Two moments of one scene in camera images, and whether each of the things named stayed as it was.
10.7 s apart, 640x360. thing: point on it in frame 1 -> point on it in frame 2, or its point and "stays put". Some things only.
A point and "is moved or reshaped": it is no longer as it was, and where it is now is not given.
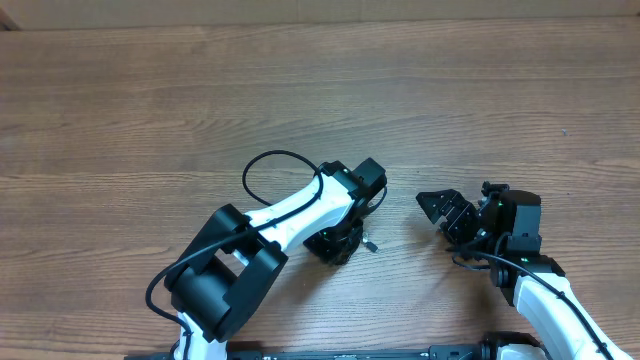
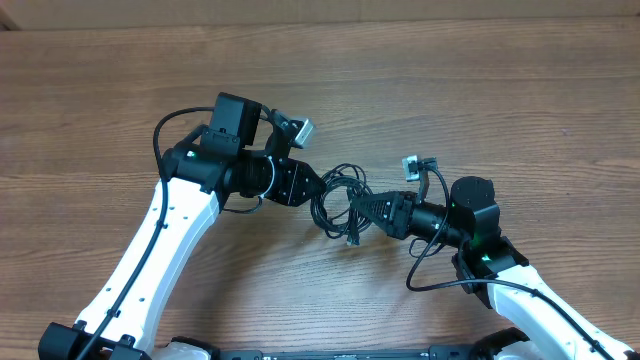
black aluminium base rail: [437, 352] stays put
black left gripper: [332, 255] -> [297, 172]
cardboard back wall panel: [90, 14] stays put
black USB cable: [371, 246] is moved or reshaped
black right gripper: [467, 220] -> [401, 214]
